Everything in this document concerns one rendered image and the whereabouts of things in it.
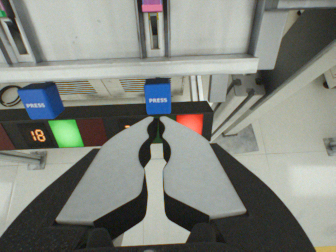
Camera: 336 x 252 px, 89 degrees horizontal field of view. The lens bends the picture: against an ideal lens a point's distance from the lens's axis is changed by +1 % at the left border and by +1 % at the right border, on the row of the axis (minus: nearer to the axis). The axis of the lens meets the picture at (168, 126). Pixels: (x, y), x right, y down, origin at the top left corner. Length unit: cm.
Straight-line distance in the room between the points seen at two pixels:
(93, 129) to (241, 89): 19
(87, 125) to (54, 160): 81
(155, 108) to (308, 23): 16
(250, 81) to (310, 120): 91
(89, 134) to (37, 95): 6
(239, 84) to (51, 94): 22
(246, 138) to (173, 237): 56
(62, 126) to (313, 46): 26
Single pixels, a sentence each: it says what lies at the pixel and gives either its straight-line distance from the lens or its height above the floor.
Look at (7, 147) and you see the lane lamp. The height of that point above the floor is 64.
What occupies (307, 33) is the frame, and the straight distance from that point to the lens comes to 22.
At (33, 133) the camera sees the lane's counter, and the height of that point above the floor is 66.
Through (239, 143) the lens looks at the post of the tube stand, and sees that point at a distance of 92.
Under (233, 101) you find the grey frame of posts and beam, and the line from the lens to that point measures 26.
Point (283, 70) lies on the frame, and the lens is 24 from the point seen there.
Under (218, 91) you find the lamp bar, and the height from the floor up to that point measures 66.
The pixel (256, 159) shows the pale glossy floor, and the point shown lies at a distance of 95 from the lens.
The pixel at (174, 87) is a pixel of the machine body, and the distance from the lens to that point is 81.
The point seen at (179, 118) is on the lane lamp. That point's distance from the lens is 19.
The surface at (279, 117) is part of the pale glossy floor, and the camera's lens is 107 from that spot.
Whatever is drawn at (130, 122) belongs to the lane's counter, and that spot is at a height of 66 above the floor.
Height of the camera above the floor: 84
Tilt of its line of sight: 72 degrees down
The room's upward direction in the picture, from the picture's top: straight up
